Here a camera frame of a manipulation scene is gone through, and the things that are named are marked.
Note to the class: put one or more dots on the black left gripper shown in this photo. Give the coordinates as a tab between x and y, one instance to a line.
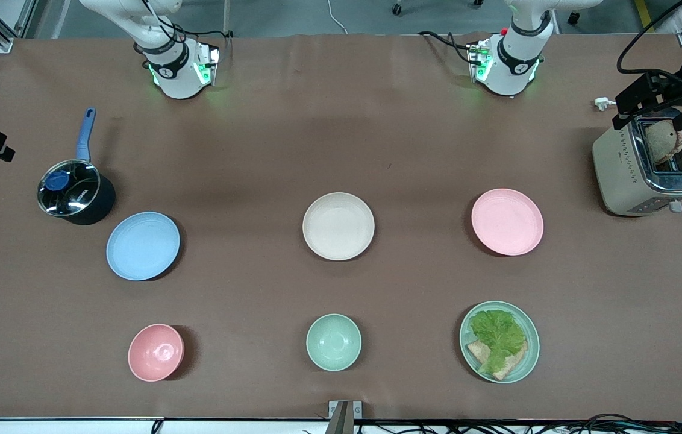
672	91

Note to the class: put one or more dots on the pink plate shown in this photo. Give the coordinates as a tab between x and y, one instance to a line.
507	222

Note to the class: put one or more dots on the toast slice in toaster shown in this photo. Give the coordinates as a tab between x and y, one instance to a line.
661	141

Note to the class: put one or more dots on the white power plug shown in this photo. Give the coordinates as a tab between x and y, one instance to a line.
603	103

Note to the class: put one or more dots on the beige chrome toaster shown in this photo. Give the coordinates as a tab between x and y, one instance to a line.
624	175

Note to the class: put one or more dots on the glass lid with blue knob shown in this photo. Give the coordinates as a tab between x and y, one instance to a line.
70	187

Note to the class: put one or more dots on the dark blue saucepan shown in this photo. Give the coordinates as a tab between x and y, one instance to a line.
95	199

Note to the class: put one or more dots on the blue plate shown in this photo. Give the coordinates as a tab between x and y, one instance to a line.
143	246

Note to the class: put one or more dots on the pink bowl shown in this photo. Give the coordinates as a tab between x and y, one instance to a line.
155	352

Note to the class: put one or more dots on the green lettuce leaf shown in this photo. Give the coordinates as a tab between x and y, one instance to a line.
497	334

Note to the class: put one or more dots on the green plate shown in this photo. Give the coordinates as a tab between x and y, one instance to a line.
528	355

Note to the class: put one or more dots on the brown bread slice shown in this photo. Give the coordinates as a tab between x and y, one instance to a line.
513	363

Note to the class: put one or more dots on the beige plate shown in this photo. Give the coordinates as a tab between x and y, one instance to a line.
338	226

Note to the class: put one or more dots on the green bowl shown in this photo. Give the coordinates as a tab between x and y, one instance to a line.
334	342

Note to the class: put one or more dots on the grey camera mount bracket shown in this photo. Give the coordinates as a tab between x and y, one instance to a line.
344	416

